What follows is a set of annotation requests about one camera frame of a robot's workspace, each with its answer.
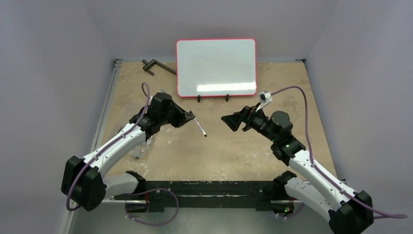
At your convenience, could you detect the pink framed whiteboard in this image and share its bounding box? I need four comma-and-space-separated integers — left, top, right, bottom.
176, 38, 257, 98

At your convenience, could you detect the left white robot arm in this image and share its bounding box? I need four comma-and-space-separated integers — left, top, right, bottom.
61, 92, 195, 211

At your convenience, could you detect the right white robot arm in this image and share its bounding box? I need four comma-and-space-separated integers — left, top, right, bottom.
221, 106, 374, 234

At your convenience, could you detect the clear plastic parts box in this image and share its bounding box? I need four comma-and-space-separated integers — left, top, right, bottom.
116, 126, 155, 160

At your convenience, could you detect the black metal clamp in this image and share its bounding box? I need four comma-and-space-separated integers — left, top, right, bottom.
142, 59, 177, 77

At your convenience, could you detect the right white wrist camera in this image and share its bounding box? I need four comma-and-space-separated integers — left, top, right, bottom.
256, 91, 272, 112

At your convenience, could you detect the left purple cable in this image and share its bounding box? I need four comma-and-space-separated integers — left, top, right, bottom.
66, 82, 151, 212

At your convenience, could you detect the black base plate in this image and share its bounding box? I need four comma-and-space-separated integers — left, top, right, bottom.
114, 181, 294, 215

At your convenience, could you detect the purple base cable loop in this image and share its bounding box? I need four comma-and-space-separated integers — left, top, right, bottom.
124, 188, 180, 227

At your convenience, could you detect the aluminium rail frame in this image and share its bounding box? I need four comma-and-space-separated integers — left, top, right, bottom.
57, 58, 124, 234

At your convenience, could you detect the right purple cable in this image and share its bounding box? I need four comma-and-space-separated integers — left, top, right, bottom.
270, 85, 408, 219

